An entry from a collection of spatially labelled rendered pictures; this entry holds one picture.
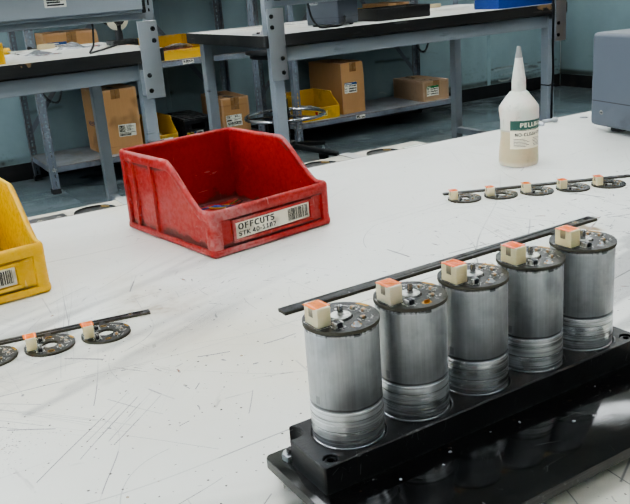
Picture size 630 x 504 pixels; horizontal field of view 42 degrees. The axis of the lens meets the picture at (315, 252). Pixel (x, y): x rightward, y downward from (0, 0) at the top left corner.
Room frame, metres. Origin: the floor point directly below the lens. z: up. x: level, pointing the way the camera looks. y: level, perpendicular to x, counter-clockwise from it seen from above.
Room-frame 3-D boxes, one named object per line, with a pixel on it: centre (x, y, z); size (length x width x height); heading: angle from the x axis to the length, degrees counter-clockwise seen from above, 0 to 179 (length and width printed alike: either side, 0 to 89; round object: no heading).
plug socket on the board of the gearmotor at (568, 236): (0.29, -0.10, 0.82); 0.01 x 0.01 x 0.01; 30
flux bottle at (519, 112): (0.69, -0.18, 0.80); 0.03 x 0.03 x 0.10
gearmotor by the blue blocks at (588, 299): (0.30, -0.10, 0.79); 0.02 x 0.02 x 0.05
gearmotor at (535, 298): (0.28, -0.08, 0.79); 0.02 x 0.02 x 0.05
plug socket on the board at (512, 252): (0.28, -0.07, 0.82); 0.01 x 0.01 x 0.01; 30
